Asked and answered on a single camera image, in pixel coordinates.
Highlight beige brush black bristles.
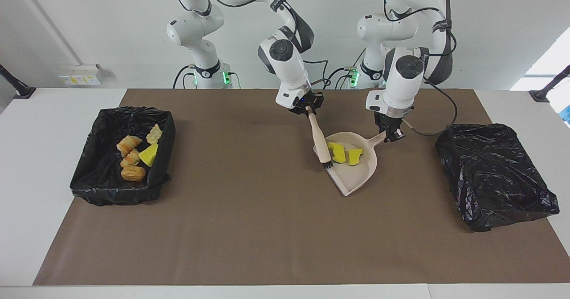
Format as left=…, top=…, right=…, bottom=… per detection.
left=308, top=111, right=334, bottom=170

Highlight notched yellow sponge piece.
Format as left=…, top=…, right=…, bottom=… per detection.
left=327, top=142, right=347, bottom=164

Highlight beige plastic dustpan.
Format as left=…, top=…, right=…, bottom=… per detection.
left=313, top=132, right=387, bottom=197

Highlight yellow sponge wedge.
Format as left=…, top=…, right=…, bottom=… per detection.
left=138, top=144, right=159, bottom=167

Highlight striped croissant toy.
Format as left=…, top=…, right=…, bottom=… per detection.
left=116, top=135, right=143, bottom=157

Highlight small ridged pastry toy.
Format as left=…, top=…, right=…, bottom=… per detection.
left=120, top=150, right=141, bottom=168

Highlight brown bread roll toy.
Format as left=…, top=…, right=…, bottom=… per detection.
left=121, top=165, right=147, bottom=182

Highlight bin wrapped in black bag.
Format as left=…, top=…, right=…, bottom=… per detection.
left=435, top=123, right=560, bottom=233

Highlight open bin black liner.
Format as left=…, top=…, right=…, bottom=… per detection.
left=70, top=106, right=176, bottom=207

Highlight brown paper table mat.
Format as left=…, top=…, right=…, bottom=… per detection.
left=33, top=89, right=570, bottom=286

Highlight black stand with foot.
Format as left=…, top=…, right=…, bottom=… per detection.
left=0, top=64, right=37, bottom=99
left=529, top=65, right=570, bottom=103

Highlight pale dumpling toy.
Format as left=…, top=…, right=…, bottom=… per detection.
left=146, top=124, right=163, bottom=145

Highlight black base power cable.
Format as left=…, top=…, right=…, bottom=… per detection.
left=327, top=45, right=368, bottom=89
left=172, top=65, right=196, bottom=89

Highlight white wall socket box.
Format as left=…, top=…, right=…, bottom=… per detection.
left=59, top=64, right=106, bottom=86

